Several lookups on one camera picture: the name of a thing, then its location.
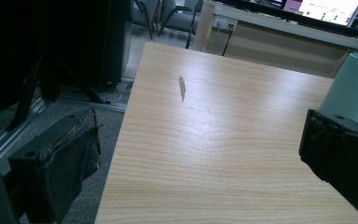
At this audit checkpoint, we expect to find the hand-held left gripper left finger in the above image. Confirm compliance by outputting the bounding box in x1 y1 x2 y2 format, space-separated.
7 107 103 224

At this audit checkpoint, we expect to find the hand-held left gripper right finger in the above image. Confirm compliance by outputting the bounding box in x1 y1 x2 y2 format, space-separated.
297 108 358 224

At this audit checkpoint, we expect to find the pale green cup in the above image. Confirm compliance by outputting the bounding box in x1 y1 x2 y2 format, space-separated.
319 52 358 128

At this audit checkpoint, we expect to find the black stand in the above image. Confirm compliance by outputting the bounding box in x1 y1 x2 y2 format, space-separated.
5 52 106 133

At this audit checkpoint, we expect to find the beige desk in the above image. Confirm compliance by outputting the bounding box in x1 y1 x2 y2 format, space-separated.
192 0 358 79

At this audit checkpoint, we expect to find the black cabinet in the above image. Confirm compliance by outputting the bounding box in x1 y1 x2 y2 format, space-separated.
98 0 133 90

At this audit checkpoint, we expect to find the computer monitor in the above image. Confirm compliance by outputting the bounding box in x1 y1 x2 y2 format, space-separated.
282 0 358 28

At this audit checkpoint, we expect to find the grey chair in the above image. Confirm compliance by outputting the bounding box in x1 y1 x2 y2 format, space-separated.
131 0 204 40

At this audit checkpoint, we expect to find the white cable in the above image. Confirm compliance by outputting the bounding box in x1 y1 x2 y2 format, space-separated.
96 81 131 105

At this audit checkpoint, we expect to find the black cable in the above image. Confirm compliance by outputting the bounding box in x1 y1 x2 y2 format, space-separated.
221 27 234 58

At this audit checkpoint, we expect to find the white wall socket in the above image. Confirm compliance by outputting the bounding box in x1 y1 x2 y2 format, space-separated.
212 15 239 32

